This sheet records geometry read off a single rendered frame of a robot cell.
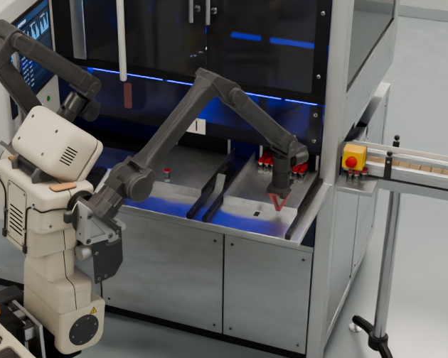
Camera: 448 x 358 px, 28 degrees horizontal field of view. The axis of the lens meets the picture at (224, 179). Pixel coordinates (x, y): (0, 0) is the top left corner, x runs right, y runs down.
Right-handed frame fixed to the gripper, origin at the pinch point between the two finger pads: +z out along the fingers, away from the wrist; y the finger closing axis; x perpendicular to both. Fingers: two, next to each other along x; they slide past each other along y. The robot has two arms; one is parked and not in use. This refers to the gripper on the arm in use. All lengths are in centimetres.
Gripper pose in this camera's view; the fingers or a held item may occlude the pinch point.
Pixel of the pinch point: (278, 208)
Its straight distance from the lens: 296.4
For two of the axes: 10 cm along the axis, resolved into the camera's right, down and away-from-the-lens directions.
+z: -0.4, 8.9, 4.6
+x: -9.3, -1.9, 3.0
